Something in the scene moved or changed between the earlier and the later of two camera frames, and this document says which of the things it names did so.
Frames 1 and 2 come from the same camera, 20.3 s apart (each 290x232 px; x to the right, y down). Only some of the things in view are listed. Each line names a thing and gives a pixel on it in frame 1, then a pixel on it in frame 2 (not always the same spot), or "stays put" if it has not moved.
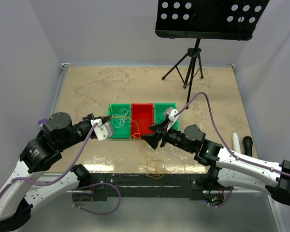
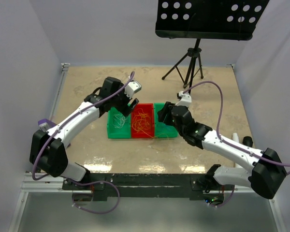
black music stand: [224, 20] stays put
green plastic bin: [121, 114] stays put
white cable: [119, 120] stays put
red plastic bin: [142, 117] stays put
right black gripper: [153, 139] -> [162, 113]
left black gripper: [89, 117] -> [126, 109]
